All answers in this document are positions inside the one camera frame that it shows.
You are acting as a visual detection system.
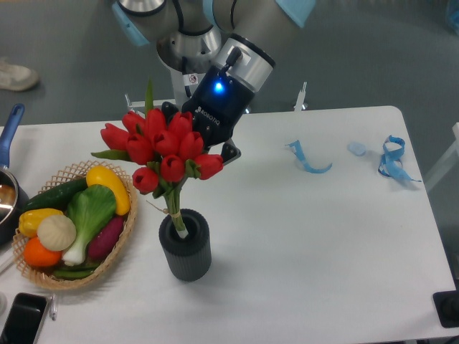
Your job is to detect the orange fruit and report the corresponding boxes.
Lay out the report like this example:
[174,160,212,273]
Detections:
[23,236,62,267]

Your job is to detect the purple sweet potato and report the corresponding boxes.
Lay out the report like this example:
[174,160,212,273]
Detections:
[88,216,124,261]

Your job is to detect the black smartphone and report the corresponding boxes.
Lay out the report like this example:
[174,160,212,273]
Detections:
[1,292,48,344]

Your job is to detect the black device at table corner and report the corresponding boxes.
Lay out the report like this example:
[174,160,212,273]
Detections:
[432,290,458,328]

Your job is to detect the red tulip bouquet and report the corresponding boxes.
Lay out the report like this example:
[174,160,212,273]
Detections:
[92,82,223,239]

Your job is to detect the woven wicker basket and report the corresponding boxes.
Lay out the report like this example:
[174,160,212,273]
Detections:
[11,161,138,290]

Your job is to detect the pot with blue handle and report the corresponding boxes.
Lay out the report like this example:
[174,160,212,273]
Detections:
[1,103,29,244]

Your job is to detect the green bok choy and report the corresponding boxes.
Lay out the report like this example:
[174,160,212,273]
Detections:
[62,184,116,266]

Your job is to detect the blue curved tape strip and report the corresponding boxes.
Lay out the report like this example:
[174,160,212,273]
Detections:
[285,140,333,174]

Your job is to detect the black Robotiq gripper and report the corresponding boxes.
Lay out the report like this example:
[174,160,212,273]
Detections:
[161,66,254,166]

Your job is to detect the small pale blue cap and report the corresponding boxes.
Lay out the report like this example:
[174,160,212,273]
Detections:
[347,142,366,156]

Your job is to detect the dark grey ribbed vase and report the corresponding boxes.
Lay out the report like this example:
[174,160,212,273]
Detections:
[158,209,212,282]

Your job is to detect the green pea pods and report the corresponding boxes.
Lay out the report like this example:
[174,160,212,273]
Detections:
[52,266,97,280]

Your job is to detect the white shoe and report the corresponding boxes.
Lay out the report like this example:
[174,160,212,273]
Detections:
[0,58,39,92]

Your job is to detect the green cucumber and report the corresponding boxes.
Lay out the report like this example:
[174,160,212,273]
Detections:
[23,178,87,212]

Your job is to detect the clear pen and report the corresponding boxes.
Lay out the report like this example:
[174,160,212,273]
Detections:
[49,293,57,321]

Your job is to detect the white steamed bun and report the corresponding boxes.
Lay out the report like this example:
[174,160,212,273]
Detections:
[37,215,77,252]

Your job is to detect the tangled blue tape strip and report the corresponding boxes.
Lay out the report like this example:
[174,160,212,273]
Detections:
[377,135,422,183]

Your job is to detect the yellow bell pepper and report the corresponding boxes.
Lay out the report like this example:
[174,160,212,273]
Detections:
[18,208,64,238]

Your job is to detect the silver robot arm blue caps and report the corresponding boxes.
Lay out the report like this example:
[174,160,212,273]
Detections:
[112,1,315,163]

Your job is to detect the yellow squash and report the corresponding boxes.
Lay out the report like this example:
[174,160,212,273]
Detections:
[85,165,131,216]

